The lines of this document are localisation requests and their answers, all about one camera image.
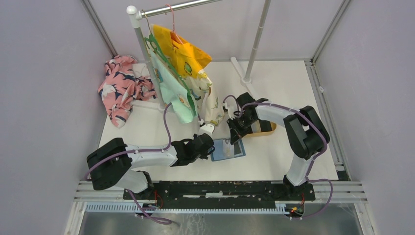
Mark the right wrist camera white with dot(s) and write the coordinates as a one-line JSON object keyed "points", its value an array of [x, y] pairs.
{"points": [[229, 110]]}

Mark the pink clothes hanger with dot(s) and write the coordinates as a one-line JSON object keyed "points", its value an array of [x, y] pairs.
{"points": [[173, 22]]}

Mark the white slotted cable duct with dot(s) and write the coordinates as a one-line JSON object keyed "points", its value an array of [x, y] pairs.
{"points": [[125, 207]]}

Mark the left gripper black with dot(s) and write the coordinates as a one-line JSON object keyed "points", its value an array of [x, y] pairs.
{"points": [[204, 155]]}

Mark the cream printed garment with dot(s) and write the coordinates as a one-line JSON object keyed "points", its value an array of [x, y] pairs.
{"points": [[207, 100]]}

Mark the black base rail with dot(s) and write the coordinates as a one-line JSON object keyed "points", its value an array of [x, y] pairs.
{"points": [[225, 194]]}

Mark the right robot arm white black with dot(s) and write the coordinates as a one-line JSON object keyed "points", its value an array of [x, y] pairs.
{"points": [[307, 135]]}

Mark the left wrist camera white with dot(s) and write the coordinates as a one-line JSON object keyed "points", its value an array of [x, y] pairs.
{"points": [[206, 128]]}

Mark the blue leather card holder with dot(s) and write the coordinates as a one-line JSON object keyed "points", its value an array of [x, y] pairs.
{"points": [[217, 155]]}

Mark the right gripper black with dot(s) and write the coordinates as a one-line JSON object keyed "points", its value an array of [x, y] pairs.
{"points": [[236, 133]]}

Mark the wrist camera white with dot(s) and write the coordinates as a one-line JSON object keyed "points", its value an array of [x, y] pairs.
{"points": [[206, 128], [229, 110]]}

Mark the mint green printed cloth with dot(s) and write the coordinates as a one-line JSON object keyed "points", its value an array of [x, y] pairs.
{"points": [[173, 91]]}

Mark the tan oval card tray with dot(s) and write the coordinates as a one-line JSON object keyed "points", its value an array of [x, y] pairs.
{"points": [[261, 128]]}

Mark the yellow garment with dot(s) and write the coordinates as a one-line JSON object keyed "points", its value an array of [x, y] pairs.
{"points": [[187, 59]]}

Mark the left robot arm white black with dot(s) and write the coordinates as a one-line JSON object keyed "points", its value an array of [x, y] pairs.
{"points": [[113, 164]]}

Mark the green clothes hanger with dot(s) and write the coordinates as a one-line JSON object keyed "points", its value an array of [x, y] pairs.
{"points": [[153, 45]]}

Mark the grey card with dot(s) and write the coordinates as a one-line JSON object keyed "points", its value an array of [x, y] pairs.
{"points": [[228, 148], [238, 149]]}

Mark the pink patterned garment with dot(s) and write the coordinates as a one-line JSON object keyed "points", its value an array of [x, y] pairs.
{"points": [[121, 87]]}

